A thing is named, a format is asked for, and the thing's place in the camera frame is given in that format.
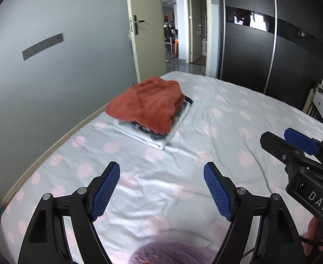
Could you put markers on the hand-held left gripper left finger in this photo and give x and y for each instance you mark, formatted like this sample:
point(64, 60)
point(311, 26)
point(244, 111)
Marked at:
point(105, 192)

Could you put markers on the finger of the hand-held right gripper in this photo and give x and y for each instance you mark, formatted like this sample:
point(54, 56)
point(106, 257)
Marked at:
point(299, 140)
point(277, 147)

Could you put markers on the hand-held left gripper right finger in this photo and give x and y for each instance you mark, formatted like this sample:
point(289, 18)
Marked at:
point(218, 192)

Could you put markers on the rust red towel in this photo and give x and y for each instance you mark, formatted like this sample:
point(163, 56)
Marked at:
point(147, 104)

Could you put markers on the person's right hand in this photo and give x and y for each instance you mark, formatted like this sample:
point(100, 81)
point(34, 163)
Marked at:
point(315, 228)

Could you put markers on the white radiator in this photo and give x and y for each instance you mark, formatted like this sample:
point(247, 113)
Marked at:
point(311, 104)

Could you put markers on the bed with dotted sheet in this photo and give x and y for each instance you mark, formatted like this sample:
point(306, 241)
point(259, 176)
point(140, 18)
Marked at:
point(233, 110)

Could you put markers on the white folded garment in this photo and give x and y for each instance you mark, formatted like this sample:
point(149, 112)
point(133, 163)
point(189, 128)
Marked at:
point(139, 139)

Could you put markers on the purple fleece robe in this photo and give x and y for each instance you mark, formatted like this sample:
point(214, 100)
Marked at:
point(172, 253)

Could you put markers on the black white patterned garment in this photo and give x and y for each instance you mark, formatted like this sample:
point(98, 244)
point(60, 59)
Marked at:
point(185, 103)

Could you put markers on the dark sliding door wardrobe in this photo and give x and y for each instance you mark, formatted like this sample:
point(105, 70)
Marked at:
point(247, 55)

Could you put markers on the cream room door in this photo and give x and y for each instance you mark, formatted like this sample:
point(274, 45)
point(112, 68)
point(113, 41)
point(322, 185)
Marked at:
point(147, 55)

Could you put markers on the hallway chair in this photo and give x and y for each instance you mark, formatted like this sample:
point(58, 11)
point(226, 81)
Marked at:
point(171, 40)

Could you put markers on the beige hallway door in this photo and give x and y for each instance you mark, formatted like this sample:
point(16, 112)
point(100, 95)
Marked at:
point(196, 19)

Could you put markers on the grey wall outlet strip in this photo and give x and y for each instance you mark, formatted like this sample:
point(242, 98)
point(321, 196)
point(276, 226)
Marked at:
point(40, 46)

